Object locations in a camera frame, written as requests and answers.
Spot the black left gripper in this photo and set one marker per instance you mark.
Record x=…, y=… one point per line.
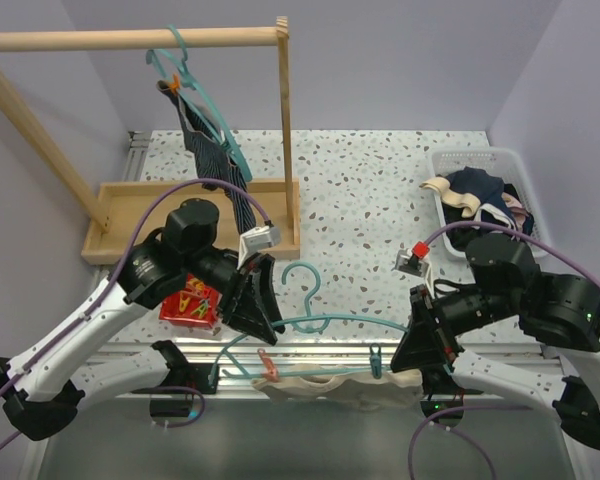
x=252, y=303

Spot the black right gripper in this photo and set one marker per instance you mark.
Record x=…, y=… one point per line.
x=422, y=344

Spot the beige grey underwear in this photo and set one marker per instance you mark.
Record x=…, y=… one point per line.
x=360, y=391

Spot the teal clothespin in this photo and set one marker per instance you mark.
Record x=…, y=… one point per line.
x=375, y=361

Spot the teal hanger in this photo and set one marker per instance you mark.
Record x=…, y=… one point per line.
x=308, y=324
x=197, y=99

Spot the pink clothespin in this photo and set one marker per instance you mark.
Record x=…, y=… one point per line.
x=270, y=372

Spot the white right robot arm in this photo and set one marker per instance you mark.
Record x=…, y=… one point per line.
x=561, y=311

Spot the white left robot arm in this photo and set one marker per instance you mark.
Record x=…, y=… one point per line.
x=45, y=387

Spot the teal hanger on rack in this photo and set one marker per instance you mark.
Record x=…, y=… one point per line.
x=197, y=99

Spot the navy striped underwear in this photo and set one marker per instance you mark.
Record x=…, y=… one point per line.
x=210, y=158

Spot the clothespins in red bin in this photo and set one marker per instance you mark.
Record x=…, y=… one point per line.
x=196, y=300

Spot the red clothespin bin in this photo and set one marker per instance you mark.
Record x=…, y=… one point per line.
x=168, y=313

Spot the wooden clothes rack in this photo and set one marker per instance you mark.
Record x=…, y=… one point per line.
x=116, y=206

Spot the pile of clothes in basket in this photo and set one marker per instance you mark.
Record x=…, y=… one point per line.
x=479, y=196

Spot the white laundry basket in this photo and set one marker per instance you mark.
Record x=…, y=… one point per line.
x=498, y=162

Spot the orange clothespin on rack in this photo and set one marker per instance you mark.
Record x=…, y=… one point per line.
x=174, y=84

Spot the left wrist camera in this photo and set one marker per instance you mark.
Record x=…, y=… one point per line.
x=257, y=239

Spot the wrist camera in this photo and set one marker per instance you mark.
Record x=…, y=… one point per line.
x=415, y=262
x=257, y=239

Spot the aluminium table rail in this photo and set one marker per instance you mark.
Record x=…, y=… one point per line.
x=328, y=358

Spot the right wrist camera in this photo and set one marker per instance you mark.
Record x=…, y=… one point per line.
x=415, y=262

